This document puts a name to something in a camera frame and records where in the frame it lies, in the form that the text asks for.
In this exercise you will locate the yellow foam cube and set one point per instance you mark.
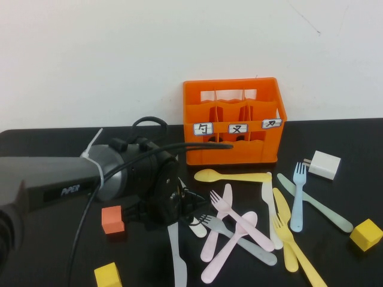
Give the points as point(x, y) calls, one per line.
point(366, 234)
point(107, 276)

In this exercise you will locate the pink plastic spoon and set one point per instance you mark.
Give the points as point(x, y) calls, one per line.
point(221, 260)

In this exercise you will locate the white plastic knife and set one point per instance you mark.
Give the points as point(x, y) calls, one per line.
point(270, 215)

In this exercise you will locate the pink plastic knife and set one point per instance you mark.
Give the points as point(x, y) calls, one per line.
point(227, 197)

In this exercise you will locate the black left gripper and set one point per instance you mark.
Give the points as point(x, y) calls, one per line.
point(164, 203)

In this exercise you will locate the translucent grey plastic knife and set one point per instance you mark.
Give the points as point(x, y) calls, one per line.
point(179, 263)

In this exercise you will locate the orange foam cube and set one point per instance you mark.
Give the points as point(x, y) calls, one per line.
point(112, 221)

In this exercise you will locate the grey plastic fork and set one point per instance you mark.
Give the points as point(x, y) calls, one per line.
point(257, 252)

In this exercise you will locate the yellow plastic fork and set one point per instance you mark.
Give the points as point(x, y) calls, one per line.
point(308, 266)

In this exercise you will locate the yellow plastic spoon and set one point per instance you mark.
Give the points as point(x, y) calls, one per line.
point(209, 175)

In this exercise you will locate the white usb wall charger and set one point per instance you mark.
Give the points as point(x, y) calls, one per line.
point(324, 166)

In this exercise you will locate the pale green plastic knife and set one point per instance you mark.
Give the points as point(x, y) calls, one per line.
point(329, 213)

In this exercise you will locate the orange plastic cutlery holder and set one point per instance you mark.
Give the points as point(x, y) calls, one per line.
point(239, 155)

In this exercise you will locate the pink plastic fork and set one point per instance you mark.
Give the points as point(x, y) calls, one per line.
point(254, 233)

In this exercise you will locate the yellow plastic knife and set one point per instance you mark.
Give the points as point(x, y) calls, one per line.
point(282, 206)

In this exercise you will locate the light blue plastic fork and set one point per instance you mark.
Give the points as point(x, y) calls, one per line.
point(297, 209)

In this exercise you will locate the white zip tie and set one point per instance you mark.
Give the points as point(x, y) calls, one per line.
point(97, 167)

